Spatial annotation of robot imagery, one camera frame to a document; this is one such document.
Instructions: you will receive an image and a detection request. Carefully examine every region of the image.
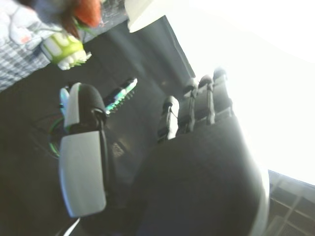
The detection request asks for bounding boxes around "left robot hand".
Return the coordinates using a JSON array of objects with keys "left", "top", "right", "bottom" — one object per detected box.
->
[{"left": 58, "top": 67, "right": 271, "bottom": 236}]

